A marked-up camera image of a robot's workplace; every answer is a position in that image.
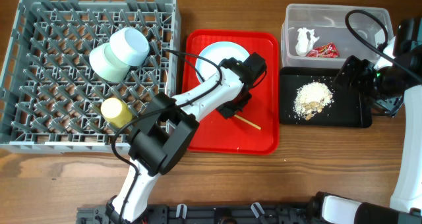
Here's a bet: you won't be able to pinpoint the wooden chopstick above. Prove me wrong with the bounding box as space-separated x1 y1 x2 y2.
234 115 262 130

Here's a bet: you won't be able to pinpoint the red snack wrapper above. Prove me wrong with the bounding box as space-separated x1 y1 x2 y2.
306 42 340 58

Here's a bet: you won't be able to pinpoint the rice and nut scraps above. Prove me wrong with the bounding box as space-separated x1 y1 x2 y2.
293 82 334 121

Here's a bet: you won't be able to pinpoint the light blue plate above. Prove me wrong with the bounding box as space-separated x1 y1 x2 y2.
195 42 250 83

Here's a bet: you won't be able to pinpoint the white napkin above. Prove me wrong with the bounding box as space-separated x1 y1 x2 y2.
295 28 319 57

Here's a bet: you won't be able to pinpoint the yellow cup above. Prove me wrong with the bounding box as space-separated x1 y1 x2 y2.
100 98 133 128

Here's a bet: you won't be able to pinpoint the light blue bowl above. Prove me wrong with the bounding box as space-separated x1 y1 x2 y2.
109 27 150 67

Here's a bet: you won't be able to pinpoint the green bowl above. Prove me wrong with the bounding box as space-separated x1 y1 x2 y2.
89 43 130 82

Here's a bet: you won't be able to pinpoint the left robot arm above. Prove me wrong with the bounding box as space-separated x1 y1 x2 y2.
106 54 267 223

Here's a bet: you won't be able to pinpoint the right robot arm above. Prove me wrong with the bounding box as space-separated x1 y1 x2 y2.
306 17 421 224

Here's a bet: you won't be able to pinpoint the grey dishwasher rack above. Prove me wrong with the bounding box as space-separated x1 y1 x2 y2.
1 0 181 154

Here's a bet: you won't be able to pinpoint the red plastic tray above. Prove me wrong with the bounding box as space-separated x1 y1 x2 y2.
186 29 280 155

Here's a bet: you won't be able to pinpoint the black plastic tray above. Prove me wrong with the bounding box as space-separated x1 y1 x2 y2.
279 67 372 128

